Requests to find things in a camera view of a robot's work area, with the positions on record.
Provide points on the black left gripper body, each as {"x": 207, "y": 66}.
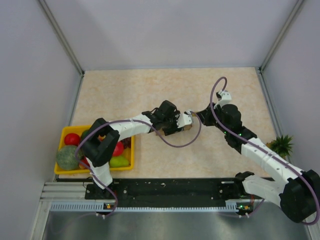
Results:
{"x": 170, "y": 125}

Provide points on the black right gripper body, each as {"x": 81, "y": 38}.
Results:
{"x": 209, "y": 120}

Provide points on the brown cardboard express box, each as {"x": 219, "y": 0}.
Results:
{"x": 187, "y": 128}

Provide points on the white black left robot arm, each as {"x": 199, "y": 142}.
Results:
{"x": 99, "y": 143}

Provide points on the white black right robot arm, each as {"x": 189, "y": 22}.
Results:
{"x": 295, "y": 191}

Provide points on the dark purple grape bunch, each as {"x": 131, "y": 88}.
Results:
{"x": 127, "y": 142}

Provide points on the red apple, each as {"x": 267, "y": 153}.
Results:
{"x": 72, "y": 139}
{"x": 119, "y": 149}

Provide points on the pineapple with green crown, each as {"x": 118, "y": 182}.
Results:
{"x": 282, "y": 145}

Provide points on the green pear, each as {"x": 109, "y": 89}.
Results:
{"x": 118, "y": 162}

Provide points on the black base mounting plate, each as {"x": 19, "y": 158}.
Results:
{"x": 169, "y": 192}

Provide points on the red strawberry cluster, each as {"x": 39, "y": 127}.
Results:
{"x": 84, "y": 163}

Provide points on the green striped melon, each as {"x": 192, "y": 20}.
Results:
{"x": 66, "y": 158}

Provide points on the yellow plastic fruit bin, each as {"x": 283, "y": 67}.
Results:
{"x": 129, "y": 154}

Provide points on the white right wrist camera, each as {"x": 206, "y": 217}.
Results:
{"x": 223, "y": 98}

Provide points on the grey slotted cable duct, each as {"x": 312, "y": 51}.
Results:
{"x": 81, "y": 207}

